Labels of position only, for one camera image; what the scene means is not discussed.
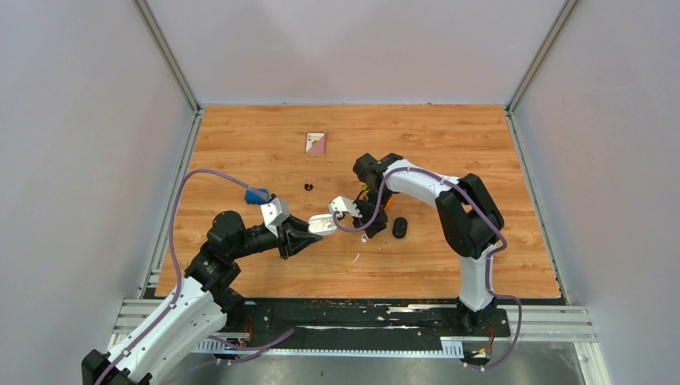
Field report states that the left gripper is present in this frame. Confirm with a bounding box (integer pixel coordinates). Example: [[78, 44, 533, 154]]
[[230, 213, 323, 260]]

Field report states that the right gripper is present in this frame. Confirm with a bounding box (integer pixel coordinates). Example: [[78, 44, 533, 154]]
[[346, 189, 393, 238]]

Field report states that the white earbud charging case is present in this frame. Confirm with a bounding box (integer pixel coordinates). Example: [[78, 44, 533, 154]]
[[308, 213, 338, 237]]

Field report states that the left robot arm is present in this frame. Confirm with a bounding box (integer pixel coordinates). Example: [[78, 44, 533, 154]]
[[81, 209, 334, 384]]

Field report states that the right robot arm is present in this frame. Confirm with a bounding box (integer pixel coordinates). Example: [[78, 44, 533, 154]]
[[353, 153, 508, 335]]

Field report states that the black earbud charging case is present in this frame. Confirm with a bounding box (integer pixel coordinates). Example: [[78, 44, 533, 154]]
[[392, 217, 408, 239]]

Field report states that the orange toy piece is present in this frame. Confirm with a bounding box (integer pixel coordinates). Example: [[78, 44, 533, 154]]
[[382, 192, 394, 210]]

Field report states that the blue small object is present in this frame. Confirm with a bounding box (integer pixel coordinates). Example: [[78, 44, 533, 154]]
[[244, 188, 269, 205]]

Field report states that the playing card box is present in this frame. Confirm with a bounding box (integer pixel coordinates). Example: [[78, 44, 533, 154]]
[[305, 132, 327, 156]]

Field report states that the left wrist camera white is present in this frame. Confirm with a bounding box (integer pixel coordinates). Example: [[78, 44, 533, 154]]
[[260, 197, 289, 238]]

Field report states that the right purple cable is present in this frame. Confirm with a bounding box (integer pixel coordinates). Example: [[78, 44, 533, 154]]
[[332, 167, 523, 371]]

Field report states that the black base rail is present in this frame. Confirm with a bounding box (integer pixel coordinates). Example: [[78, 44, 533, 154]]
[[220, 298, 512, 352]]

